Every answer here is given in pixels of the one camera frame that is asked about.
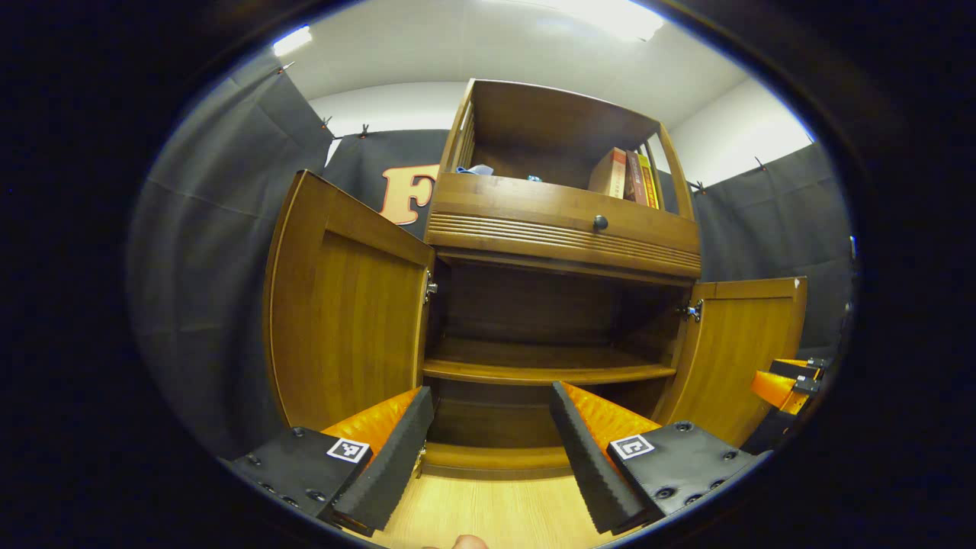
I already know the tan book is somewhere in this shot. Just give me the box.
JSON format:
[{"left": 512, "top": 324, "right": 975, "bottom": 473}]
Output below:
[{"left": 587, "top": 147, "right": 628, "bottom": 199}]

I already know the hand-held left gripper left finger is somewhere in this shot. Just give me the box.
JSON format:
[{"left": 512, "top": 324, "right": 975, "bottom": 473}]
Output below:
[{"left": 220, "top": 386, "right": 435, "bottom": 538}]

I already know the wooden cabinet door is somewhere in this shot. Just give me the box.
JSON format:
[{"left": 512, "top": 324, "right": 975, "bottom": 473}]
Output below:
[
  {"left": 654, "top": 276, "right": 807, "bottom": 448},
  {"left": 263, "top": 169, "right": 435, "bottom": 432}
]

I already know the small ceiling light panel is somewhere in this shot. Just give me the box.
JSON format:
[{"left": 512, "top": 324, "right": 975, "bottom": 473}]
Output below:
[{"left": 272, "top": 25, "right": 313, "bottom": 56}]

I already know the wooden double-door shoe cabinet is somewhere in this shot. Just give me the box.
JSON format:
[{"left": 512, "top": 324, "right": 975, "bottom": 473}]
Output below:
[{"left": 263, "top": 79, "right": 809, "bottom": 481}]

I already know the dark red book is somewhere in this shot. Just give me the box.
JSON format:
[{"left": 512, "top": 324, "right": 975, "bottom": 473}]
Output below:
[{"left": 624, "top": 150, "right": 650, "bottom": 205}]

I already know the yellow book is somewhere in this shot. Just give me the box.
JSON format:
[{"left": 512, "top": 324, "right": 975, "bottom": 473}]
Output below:
[{"left": 637, "top": 152, "right": 661, "bottom": 210}]

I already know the wooden inner shelf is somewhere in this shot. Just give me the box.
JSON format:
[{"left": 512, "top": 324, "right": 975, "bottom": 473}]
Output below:
[{"left": 422, "top": 339, "right": 678, "bottom": 386}]

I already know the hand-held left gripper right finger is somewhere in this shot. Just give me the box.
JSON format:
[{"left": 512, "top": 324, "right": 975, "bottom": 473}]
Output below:
[{"left": 549, "top": 380, "right": 771, "bottom": 535}]

